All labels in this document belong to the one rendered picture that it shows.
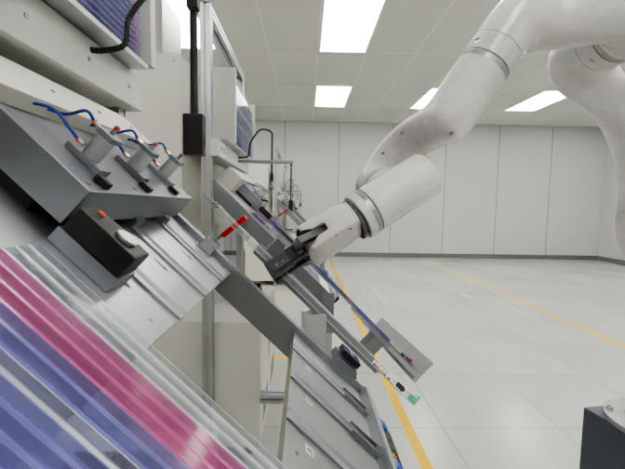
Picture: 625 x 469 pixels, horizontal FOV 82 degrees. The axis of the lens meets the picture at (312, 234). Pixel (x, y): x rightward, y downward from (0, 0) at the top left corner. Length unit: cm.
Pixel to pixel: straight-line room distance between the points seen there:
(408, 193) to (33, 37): 57
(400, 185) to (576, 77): 41
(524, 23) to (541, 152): 908
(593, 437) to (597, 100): 67
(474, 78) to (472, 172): 833
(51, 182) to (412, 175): 50
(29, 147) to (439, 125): 57
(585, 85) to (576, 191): 936
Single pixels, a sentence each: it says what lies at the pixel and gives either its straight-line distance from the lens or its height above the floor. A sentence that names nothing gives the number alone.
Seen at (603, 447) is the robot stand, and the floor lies 64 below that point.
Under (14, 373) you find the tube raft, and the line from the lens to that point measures 29.
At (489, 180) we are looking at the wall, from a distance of 917.
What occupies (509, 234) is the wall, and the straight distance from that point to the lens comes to 940.
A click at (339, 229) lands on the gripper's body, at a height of 108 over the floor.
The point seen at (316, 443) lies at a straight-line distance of 52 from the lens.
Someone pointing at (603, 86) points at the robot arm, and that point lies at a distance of 88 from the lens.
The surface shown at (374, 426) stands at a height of 73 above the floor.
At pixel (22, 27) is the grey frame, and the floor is 133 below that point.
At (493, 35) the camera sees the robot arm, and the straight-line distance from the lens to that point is 74.
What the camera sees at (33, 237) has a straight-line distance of 44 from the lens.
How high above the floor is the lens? 111
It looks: 4 degrees down
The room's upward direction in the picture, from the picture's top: 1 degrees clockwise
